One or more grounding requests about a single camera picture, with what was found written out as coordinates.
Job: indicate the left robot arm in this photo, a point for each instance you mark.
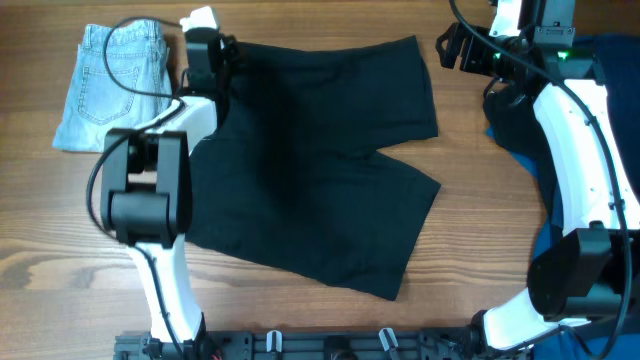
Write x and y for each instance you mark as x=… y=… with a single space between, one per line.
x=146 y=191

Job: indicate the dark blue garment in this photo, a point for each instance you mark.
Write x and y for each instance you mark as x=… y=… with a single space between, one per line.
x=585 y=272

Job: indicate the black garment in pile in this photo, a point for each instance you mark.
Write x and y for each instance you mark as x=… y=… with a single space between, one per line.
x=511 y=115

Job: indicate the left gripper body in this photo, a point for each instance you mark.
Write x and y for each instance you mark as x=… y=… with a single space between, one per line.
x=232 y=59

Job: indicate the folded light blue jeans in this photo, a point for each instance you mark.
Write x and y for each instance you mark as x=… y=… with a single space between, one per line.
x=120 y=80

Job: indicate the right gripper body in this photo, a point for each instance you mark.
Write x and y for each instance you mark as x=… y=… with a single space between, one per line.
x=482 y=55

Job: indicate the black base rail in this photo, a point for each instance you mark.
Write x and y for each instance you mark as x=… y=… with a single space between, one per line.
x=386 y=343

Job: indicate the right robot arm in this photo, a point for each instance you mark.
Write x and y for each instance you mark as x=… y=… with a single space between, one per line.
x=543 y=24

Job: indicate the black shorts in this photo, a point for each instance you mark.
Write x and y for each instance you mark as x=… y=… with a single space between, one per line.
x=296 y=177

